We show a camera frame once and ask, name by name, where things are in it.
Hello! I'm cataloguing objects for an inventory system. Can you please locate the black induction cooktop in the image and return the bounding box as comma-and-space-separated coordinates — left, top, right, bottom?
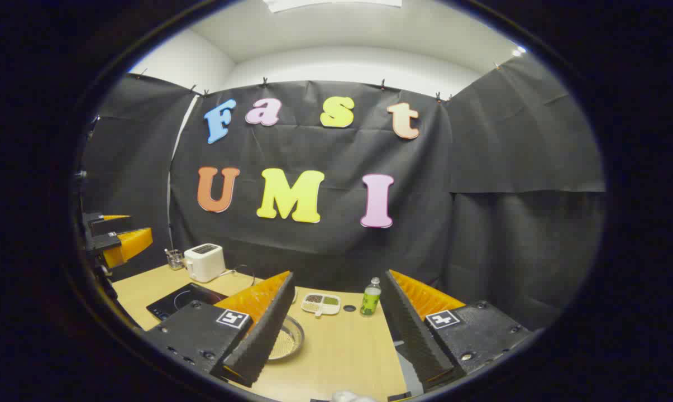
146, 283, 229, 322

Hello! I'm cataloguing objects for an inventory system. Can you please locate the green drink bottle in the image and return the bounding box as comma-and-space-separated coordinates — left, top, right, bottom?
360, 277, 381, 317

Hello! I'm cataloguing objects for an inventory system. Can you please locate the steel pot with black handle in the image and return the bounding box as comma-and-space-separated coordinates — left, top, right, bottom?
266, 314, 305, 361

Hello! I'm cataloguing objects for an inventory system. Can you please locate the white divided dish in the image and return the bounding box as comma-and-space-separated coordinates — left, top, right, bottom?
301, 293, 341, 317

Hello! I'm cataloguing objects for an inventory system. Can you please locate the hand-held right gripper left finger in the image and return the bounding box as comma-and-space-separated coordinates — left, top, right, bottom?
145, 271, 296, 387

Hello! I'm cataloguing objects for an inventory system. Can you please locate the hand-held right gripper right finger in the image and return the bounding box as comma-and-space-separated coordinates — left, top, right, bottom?
379, 270, 532, 391

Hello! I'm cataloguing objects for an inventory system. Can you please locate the white toaster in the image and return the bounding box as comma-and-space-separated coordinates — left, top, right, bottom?
184, 243, 226, 283

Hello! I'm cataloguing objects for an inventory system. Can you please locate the black power cable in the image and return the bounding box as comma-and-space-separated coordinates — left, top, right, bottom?
225, 264, 256, 288

